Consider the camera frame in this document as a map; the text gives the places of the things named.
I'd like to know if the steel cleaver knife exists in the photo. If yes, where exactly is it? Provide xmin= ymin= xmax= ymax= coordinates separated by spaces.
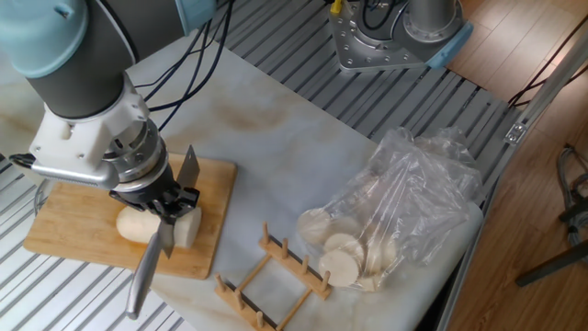
xmin=125 ymin=144 xmax=201 ymax=321

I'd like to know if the white radish slice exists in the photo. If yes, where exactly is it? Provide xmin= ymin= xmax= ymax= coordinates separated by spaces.
xmin=366 ymin=236 xmax=399 ymax=276
xmin=297 ymin=208 xmax=334 ymax=246
xmin=322 ymin=232 xmax=367 ymax=268
xmin=356 ymin=273 xmax=385 ymax=293
xmin=317 ymin=249 xmax=362 ymax=289

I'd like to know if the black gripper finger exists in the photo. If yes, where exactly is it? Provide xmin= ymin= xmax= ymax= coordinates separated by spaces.
xmin=174 ymin=186 xmax=201 ymax=217
xmin=146 ymin=197 xmax=179 ymax=226

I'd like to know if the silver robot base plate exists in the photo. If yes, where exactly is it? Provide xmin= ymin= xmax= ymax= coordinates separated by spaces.
xmin=328 ymin=0 xmax=460 ymax=74

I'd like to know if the wooden peg rack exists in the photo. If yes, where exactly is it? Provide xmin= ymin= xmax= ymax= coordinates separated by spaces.
xmin=214 ymin=222 xmax=333 ymax=331

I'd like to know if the black cable bundle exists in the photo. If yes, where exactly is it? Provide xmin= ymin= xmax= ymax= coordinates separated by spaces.
xmin=8 ymin=0 xmax=236 ymax=169

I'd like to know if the bamboo cutting board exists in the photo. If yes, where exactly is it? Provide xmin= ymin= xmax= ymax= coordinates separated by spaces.
xmin=23 ymin=153 xmax=239 ymax=281

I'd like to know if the black metal stand leg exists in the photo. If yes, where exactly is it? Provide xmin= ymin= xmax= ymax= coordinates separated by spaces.
xmin=514 ymin=197 xmax=588 ymax=289

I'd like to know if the black floor cable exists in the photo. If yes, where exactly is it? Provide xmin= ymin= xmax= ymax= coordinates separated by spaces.
xmin=507 ymin=13 xmax=588 ymax=109

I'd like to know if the grey cable bundle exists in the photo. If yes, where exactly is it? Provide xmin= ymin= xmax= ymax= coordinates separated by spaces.
xmin=555 ymin=144 xmax=588 ymax=249

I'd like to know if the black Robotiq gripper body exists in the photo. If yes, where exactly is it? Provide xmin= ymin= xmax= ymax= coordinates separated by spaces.
xmin=108 ymin=167 xmax=184 ymax=212

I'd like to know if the aluminium frame beam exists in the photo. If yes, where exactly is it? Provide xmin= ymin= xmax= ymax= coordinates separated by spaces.
xmin=435 ymin=27 xmax=588 ymax=331

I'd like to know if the silver corner bracket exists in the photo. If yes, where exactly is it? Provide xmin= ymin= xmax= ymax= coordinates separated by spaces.
xmin=503 ymin=121 xmax=527 ymax=146

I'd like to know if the large white radish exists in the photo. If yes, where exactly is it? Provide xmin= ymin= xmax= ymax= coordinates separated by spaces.
xmin=115 ymin=204 xmax=204 ymax=251

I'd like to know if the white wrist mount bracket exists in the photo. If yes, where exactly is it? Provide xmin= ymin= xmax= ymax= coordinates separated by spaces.
xmin=28 ymin=85 xmax=152 ymax=190

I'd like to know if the clear plastic bag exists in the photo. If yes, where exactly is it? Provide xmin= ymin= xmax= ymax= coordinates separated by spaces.
xmin=296 ymin=126 xmax=486 ymax=293

